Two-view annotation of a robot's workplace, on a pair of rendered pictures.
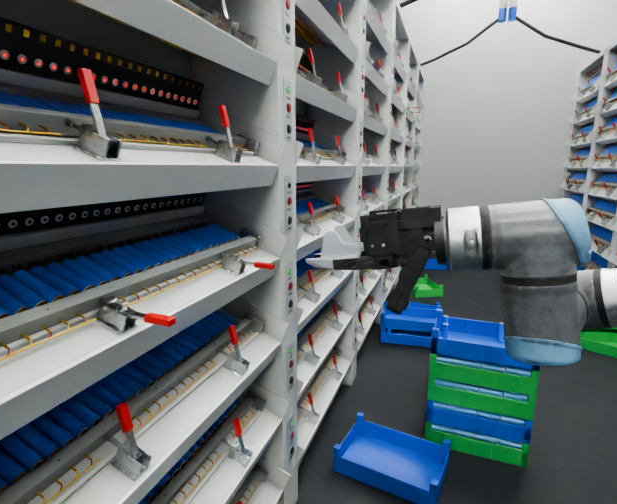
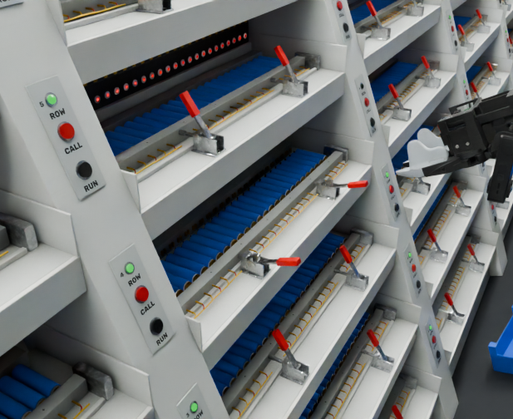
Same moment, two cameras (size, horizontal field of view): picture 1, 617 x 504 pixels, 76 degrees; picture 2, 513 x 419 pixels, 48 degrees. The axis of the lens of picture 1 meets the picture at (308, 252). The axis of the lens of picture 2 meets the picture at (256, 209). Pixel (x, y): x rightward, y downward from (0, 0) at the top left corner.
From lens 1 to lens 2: 0.34 m
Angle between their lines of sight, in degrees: 19
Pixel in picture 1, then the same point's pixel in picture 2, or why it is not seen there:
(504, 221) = not seen: outside the picture
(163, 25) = (219, 20)
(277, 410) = (411, 317)
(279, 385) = (406, 292)
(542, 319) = not seen: outside the picture
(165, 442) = (315, 355)
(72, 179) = (204, 180)
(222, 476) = (371, 382)
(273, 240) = (360, 149)
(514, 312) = not seen: outside the picture
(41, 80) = (140, 95)
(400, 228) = (481, 122)
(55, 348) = (226, 298)
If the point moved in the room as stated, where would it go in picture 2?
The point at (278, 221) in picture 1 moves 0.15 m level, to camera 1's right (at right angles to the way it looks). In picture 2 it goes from (360, 128) to (437, 106)
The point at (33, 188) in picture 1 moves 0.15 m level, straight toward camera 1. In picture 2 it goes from (189, 197) to (224, 222)
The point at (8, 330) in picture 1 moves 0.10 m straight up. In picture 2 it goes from (197, 292) to (170, 228)
